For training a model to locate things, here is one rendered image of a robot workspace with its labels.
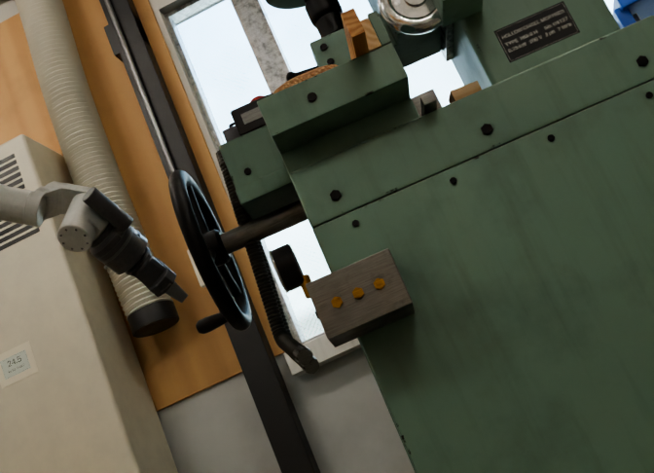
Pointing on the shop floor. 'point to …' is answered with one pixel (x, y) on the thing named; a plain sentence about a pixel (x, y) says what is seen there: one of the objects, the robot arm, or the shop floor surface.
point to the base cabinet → (523, 300)
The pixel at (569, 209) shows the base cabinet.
